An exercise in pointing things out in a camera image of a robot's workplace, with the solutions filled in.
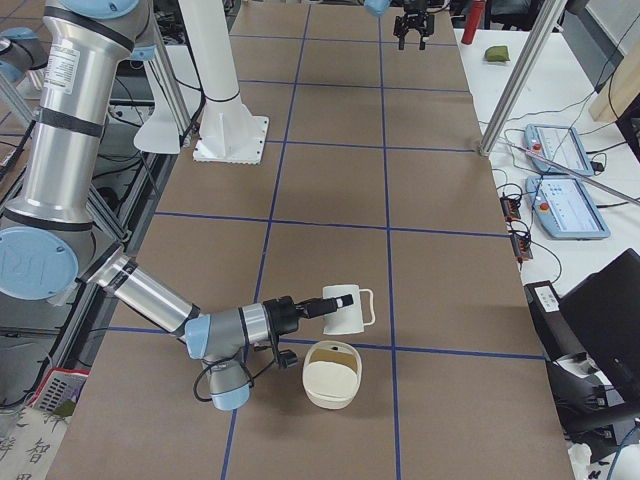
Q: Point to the blue teach pendant near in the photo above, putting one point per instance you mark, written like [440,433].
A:
[565,210]

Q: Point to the blue teach pendant far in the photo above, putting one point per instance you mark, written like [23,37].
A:
[561,144]

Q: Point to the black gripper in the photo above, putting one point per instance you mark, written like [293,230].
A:
[413,8]
[283,314]

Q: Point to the black monitor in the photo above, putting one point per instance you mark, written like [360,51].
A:
[603,313]

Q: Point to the blue teach pendant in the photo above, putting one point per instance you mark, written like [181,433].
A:
[561,144]
[565,210]

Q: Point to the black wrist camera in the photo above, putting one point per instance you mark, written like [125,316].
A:
[284,359]

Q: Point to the white basket with red rim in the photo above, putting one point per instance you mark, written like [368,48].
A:
[59,386]

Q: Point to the white ribbed mug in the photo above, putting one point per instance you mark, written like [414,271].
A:
[348,319]

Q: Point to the aluminium frame post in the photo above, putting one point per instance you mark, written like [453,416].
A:
[536,40]

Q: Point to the red bottle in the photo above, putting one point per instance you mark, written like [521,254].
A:
[473,20]

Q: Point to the cream oval bin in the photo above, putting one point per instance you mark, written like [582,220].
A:
[332,374]

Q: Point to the black box with label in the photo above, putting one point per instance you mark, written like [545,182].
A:
[555,335]

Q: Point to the green cloth pouch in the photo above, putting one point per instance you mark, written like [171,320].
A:
[497,54]

